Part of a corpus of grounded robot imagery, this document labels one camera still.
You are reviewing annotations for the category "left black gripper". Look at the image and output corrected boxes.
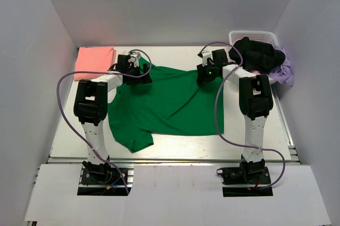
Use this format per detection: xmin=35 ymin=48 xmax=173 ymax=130
xmin=126 ymin=63 xmax=152 ymax=85

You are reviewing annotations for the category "green t shirt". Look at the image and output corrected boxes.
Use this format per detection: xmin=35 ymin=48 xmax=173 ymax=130
xmin=108 ymin=65 xmax=222 ymax=153

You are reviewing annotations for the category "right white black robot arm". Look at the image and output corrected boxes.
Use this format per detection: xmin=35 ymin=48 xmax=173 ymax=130
xmin=197 ymin=49 xmax=274 ymax=183

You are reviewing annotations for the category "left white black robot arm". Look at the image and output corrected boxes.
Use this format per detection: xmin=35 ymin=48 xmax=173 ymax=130
xmin=73 ymin=49 xmax=152 ymax=183

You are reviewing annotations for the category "pink garment in basket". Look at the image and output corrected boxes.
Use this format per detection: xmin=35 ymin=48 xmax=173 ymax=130
xmin=250 ymin=70 xmax=261 ymax=75

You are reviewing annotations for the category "black garment in basket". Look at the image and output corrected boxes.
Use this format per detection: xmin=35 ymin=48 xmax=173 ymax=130
xmin=233 ymin=37 xmax=286 ymax=73

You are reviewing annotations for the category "white plastic laundry basket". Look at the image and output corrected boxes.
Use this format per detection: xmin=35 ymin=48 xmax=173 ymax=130
xmin=228 ymin=30 xmax=279 ymax=74

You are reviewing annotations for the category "folded pink t shirt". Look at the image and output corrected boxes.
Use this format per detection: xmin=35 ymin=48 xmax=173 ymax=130
xmin=74 ymin=46 xmax=116 ymax=72

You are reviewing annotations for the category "lilac garment in basket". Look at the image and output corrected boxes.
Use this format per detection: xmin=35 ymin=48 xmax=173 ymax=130
xmin=267 ymin=46 xmax=294 ymax=86

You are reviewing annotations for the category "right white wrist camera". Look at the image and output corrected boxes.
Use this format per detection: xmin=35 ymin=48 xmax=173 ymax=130
xmin=200 ymin=51 xmax=214 ymax=67

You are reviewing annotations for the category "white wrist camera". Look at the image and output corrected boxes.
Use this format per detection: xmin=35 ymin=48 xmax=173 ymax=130
xmin=200 ymin=51 xmax=214 ymax=67
xmin=129 ymin=52 xmax=141 ymax=67

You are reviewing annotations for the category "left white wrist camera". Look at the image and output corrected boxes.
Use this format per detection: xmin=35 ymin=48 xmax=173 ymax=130
xmin=129 ymin=52 xmax=141 ymax=67

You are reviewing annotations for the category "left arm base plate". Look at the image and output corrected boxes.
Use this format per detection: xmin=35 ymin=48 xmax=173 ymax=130
xmin=81 ymin=161 xmax=129 ymax=185

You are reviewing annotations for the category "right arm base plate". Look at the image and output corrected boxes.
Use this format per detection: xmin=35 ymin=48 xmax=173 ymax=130
xmin=216 ymin=167 xmax=271 ymax=185

